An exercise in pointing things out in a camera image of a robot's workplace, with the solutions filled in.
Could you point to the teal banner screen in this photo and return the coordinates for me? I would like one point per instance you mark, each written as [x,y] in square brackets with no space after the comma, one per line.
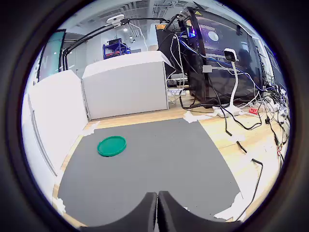
[51,55]

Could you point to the dark grey mat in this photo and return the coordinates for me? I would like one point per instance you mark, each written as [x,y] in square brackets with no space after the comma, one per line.
[157,157]

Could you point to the white partition box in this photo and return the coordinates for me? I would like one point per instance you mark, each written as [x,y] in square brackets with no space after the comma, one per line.
[125,87]

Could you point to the white power strip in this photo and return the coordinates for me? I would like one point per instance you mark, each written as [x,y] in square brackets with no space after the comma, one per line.
[271,104]

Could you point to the round green lid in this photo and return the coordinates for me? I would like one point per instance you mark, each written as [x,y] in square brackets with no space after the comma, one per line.
[111,146]

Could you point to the white tape piece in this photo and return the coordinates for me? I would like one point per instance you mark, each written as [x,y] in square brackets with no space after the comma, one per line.
[60,205]
[194,118]
[231,210]
[91,128]

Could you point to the black computer tower glass side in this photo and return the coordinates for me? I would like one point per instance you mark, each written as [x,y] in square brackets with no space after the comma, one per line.
[224,79]

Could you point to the tall white partition panel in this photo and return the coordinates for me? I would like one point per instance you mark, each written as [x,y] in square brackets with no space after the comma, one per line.
[58,108]

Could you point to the small red box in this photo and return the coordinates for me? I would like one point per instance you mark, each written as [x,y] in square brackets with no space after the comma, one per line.
[253,110]

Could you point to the blue shelf rack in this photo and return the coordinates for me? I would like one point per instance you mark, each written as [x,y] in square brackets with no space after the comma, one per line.
[116,49]

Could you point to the white camera on gooseneck stand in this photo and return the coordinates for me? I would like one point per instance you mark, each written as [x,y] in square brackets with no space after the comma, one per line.
[235,84]

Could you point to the small grey adapter box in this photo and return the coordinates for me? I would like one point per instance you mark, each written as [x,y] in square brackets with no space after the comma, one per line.
[207,68]

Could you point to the white overhead camera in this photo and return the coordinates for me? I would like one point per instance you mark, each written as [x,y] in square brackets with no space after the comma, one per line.
[115,19]

